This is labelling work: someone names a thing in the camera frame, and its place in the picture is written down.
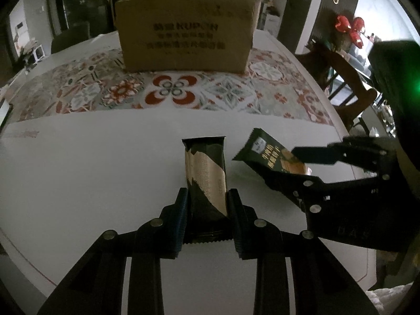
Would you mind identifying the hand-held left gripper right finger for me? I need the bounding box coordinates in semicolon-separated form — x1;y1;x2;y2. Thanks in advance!
228;188;378;315

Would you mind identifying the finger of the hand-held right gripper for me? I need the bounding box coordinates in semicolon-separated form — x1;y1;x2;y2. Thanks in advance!
291;136;398;175
262;167;391;214

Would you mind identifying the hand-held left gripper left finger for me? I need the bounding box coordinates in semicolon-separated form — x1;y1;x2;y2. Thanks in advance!
37;187;190;315

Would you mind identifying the dark green snack packet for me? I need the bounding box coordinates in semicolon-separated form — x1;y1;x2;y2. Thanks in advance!
231;128;312;184

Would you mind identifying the dark striped snack packet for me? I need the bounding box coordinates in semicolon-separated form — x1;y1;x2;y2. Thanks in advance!
181;136;234;244

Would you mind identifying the cardboard box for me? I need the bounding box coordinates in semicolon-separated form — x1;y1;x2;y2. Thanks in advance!
114;0;261;74

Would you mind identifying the wooden chair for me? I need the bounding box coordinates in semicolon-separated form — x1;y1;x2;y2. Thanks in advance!
295;43;379;120

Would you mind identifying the white cloth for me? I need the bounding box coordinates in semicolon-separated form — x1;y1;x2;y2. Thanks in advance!
367;284;414;315

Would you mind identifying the red balloon dog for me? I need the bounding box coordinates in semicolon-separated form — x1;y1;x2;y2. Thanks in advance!
333;15;365;48

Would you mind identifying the white carton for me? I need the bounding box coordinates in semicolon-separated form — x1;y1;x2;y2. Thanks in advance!
262;11;281;36

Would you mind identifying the dark chair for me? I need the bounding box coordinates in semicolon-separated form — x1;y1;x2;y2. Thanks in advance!
51;22;91;55

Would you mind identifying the dark glass cabinet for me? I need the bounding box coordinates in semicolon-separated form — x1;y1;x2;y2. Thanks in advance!
54;0;178;37

